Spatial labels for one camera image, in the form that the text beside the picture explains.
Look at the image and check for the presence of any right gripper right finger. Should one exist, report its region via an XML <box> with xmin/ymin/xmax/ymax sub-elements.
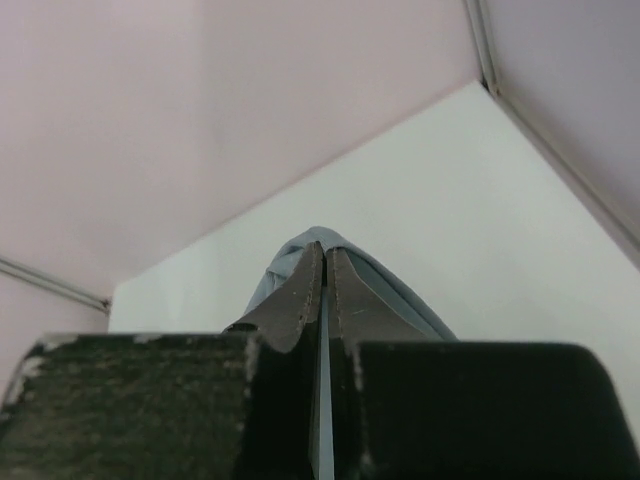
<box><xmin>326</xmin><ymin>249</ymin><xmax>639</xmax><ymax>479</ymax></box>

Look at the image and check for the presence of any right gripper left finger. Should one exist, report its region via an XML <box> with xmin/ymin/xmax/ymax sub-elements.
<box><xmin>1</xmin><ymin>243</ymin><xmax>324</xmax><ymax>479</ymax></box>

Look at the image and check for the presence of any blue-grey t shirt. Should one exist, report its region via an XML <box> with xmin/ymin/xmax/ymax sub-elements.
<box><xmin>233</xmin><ymin>227</ymin><xmax>455</xmax><ymax>479</ymax></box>

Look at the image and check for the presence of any left aluminium corner post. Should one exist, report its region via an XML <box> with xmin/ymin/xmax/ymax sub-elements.
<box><xmin>1</xmin><ymin>256</ymin><xmax>112</xmax><ymax>316</ymax></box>

